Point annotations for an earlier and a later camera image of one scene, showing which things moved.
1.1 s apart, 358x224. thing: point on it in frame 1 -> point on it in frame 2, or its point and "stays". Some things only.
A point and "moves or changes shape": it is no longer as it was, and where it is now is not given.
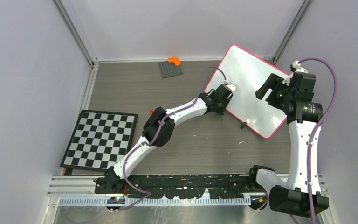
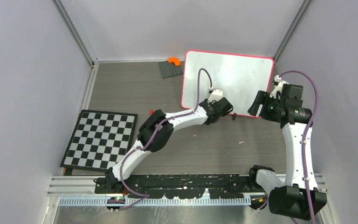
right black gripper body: [279, 94] -> [270, 108]
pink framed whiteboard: [240, 67] moves or changes shape
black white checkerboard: [100, 139] stays
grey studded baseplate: [169, 69] stays
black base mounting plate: [187, 186] stays
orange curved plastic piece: [175, 59] stays
